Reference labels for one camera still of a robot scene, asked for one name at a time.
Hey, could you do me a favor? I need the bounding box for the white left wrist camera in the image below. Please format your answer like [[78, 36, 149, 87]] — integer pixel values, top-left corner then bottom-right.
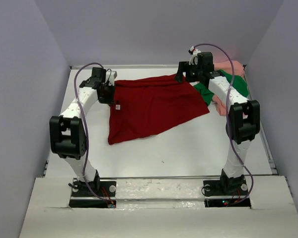
[[105, 69, 117, 86]]

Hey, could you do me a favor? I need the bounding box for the aluminium right table rail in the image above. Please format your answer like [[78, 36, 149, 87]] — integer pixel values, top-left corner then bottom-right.
[[243, 65, 279, 176]]

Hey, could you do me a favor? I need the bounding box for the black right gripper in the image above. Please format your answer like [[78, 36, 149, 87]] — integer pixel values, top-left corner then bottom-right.
[[173, 61, 203, 83]]

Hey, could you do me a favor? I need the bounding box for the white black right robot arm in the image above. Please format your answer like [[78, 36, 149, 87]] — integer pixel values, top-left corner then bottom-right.
[[175, 48, 260, 197]]

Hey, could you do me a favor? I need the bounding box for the pink t-shirt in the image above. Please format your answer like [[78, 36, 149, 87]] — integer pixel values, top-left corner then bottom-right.
[[212, 60, 245, 117]]

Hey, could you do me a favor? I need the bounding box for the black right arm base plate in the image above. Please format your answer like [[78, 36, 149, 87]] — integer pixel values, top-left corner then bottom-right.
[[201, 179, 251, 208]]

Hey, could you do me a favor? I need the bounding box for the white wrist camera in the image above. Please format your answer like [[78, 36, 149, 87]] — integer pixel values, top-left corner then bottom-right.
[[188, 46, 201, 65], [105, 69, 117, 86]]

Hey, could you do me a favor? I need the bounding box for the aluminium table rail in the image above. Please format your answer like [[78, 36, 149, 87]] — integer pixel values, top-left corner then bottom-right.
[[41, 160, 49, 178], [243, 65, 279, 176]]

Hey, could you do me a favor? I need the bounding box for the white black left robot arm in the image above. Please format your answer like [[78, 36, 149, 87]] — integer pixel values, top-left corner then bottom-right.
[[49, 67, 117, 196]]

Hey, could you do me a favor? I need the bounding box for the red t-shirt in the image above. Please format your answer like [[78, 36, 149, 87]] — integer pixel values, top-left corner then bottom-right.
[[107, 74, 209, 145]]

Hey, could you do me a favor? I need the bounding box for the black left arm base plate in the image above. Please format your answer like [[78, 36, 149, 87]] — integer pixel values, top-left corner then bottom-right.
[[69, 179, 117, 208]]

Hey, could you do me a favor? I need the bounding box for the white front cover board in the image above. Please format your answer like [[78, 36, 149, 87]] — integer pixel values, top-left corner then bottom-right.
[[20, 176, 298, 238]]

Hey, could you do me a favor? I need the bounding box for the aluminium left table rail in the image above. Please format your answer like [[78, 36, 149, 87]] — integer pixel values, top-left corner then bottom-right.
[[41, 160, 49, 178]]

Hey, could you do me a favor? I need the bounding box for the green t-shirt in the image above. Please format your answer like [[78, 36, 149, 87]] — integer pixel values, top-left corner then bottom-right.
[[193, 70, 249, 106]]

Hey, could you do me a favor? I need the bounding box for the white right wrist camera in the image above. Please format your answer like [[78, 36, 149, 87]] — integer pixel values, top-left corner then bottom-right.
[[188, 46, 201, 65]]

